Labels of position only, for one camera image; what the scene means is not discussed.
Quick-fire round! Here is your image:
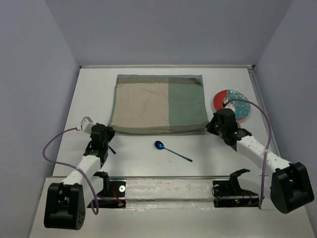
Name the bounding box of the patchwork cloth placemat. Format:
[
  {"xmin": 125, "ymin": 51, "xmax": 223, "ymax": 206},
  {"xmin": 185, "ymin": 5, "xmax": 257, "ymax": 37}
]
[{"xmin": 108, "ymin": 74, "xmax": 209, "ymax": 135}]

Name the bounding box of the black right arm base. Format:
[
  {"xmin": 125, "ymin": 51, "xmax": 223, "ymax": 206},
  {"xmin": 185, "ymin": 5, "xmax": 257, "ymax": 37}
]
[{"xmin": 211, "ymin": 169, "xmax": 260, "ymax": 208}]

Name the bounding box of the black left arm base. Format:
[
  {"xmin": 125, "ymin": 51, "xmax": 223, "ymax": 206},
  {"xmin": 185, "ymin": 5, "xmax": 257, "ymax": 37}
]
[{"xmin": 94, "ymin": 172, "xmax": 126, "ymax": 209}]

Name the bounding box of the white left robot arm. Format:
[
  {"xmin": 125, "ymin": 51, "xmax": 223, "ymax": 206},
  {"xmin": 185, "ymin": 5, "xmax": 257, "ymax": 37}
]
[{"xmin": 44, "ymin": 120, "xmax": 115, "ymax": 230}]

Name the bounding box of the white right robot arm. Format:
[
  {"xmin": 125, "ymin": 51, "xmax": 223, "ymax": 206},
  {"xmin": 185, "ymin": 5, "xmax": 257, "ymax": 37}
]
[{"xmin": 206, "ymin": 108, "xmax": 315, "ymax": 214}]

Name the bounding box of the red and teal plate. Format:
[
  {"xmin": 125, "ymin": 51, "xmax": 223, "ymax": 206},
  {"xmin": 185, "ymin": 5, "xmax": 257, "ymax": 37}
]
[{"xmin": 212, "ymin": 89, "xmax": 251, "ymax": 122}]

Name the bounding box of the blue metal spoon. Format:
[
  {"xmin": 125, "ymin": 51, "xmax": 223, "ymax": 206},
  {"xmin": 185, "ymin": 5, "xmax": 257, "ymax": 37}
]
[{"xmin": 154, "ymin": 140, "xmax": 193, "ymax": 163}]

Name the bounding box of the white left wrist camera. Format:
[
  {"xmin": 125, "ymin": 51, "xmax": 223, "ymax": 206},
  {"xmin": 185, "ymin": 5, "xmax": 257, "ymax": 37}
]
[{"xmin": 76, "ymin": 117, "xmax": 95, "ymax": 134}]

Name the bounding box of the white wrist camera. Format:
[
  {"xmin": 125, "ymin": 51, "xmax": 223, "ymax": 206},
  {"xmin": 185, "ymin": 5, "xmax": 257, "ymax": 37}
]
[
  {"xmin": 222, "ymin": 99, "xmax": 236, "ymax": 112},
  {"xmin": 76, "ymin": 117, "xmax": 95, "ymax": 134}
]

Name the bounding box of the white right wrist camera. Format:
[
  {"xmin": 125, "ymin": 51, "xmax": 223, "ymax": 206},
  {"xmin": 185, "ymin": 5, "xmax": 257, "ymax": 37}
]
[{"xmin": 222, "ymin": 99, "xmax": 236, "ymax": 112}]

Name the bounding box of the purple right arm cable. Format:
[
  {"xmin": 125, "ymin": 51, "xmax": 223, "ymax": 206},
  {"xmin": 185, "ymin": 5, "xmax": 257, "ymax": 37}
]
[{"xmin": 229, "ymin": 99, "xmax": 273, "ymax": 207}]

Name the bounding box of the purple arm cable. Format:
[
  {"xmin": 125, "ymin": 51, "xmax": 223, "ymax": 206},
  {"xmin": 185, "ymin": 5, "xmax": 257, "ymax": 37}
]
[
  {"xmin": 229, "ymin": 99, "xmax": 273, "ymax": 207},
  {"xmin": 43, "ymin": 126, "xmax": 124, "ymax": 215}
]

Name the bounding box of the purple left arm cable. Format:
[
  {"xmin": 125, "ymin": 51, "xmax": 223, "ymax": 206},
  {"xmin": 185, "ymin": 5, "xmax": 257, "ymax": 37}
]
[{"xmin": 43, "ymin": 126, "xmax": 124, "ymax": 215}]

